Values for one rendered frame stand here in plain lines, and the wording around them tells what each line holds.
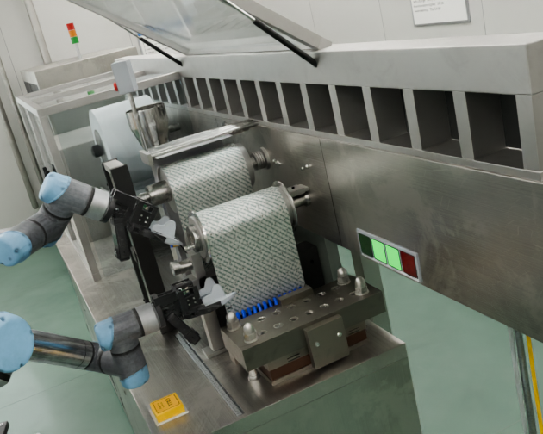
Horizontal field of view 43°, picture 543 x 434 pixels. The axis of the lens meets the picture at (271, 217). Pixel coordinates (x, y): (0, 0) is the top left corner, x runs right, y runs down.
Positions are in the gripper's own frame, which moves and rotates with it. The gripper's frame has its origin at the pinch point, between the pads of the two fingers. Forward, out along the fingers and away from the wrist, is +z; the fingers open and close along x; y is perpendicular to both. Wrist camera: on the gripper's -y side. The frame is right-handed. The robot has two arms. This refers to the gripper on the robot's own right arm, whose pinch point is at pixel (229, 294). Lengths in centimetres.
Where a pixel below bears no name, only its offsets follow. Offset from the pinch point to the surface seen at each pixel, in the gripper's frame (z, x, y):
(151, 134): 7, 72, 35
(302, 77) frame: 31, -6, 50
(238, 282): 3.1, -0.2, 2.5
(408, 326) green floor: 121, 121, -109
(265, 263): 11.9, -0.1, 4.7
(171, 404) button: -24.5, -11.3, -16.6
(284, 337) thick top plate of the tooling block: 5.4, -19.9, -7.2
